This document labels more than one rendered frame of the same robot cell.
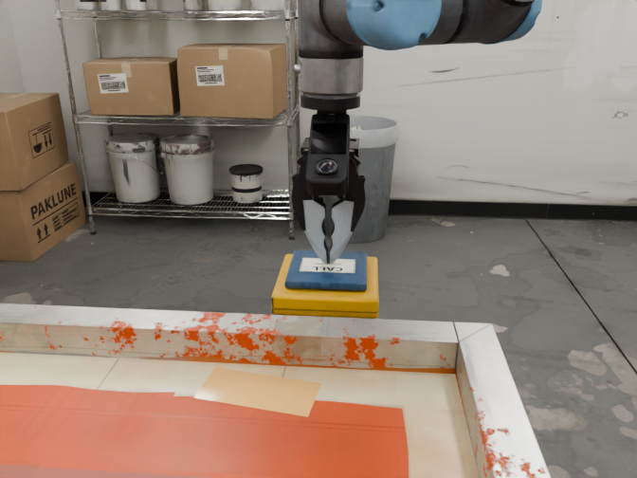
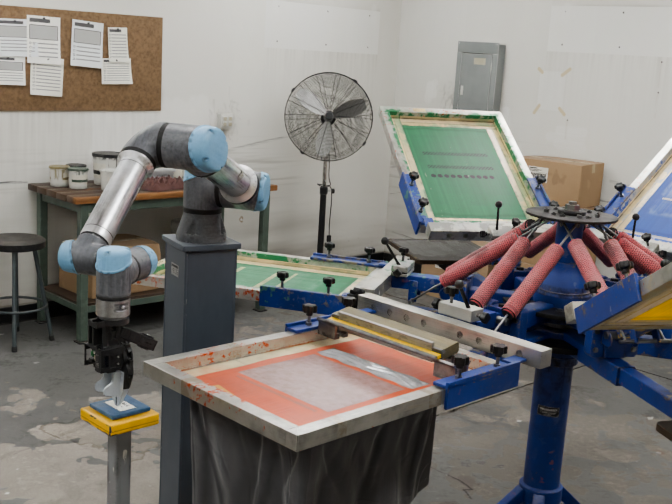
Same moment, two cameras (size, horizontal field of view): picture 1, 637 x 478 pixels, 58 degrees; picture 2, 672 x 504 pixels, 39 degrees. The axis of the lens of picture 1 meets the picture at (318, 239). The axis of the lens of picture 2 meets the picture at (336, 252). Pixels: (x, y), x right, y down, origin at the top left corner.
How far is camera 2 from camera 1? 2.60 m
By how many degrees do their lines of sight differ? 128
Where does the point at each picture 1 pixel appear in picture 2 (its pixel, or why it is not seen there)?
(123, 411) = (261, 403)
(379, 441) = (212, 376)
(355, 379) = not seen: hidden behind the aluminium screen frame
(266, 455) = (240, 384)
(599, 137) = not seen: outside the picture
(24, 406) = (285, 414)
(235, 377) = not seen: hidden behind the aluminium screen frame
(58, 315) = (257, 411)
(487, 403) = (190, 355)
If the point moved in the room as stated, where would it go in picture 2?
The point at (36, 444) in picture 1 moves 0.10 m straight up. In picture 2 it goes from (289, 406) to (292, 365)
